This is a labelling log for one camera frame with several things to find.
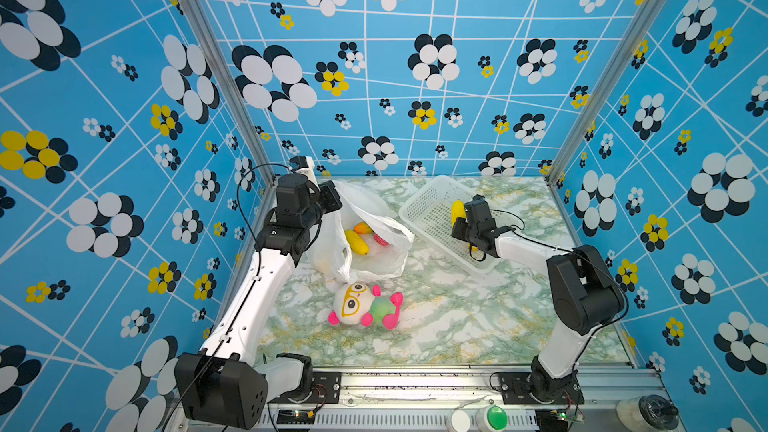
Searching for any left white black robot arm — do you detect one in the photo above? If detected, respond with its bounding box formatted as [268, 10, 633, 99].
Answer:
[174, 173, 342, 430]

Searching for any white plastic mesh basket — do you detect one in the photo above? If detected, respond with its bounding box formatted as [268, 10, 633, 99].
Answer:
[399, 176, 515, 276]

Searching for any pink red fruit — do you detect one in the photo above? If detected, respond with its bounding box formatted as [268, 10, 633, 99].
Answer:
[373, 233, 389, 247]

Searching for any white round button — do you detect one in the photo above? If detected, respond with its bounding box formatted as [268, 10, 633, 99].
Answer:
[446, 410, 471, 432]

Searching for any yellow banana fruit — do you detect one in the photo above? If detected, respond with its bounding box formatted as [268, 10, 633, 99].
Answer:
[451, 200, 466, 225]
[345, 230, 370, 256]

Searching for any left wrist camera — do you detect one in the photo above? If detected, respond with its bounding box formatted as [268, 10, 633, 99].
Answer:
[289, 155, 318, 185]

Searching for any clear tape roll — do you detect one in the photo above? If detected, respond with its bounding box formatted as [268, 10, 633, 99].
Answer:
[616, 395, 680, 432]

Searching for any right aluminium corner post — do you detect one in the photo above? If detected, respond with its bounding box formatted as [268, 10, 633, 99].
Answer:
[546, 0, 667, 190]

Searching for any aluminium corner post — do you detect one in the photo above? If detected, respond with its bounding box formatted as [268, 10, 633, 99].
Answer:
[546, 0, 667, 190]
[157, 0, 277, 184]

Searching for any colourful plush toy with glasses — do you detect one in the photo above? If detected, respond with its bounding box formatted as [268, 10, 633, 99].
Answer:
[328, 282, 404, 330]

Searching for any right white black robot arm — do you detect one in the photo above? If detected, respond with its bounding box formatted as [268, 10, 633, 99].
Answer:
[451, 195, 627, 403]

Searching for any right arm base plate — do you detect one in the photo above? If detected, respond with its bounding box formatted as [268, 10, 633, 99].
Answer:
[489, 372, 585, 407]

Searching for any green round button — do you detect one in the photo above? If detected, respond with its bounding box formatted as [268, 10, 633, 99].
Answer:
[476, 405, 509, 432]

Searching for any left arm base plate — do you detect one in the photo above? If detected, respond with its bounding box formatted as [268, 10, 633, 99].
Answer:
[288, 371, 342, 405]

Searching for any orange green mango fruit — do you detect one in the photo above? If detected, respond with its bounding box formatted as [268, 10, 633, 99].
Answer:
[353, 222, 373, 235]

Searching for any left aluminium corner post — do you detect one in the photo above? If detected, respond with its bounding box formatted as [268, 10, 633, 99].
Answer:
[157, 0, 277, 184]

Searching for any translucent white plastic bag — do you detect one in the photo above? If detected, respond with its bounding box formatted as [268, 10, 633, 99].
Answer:
[308, 181, 415, 283]

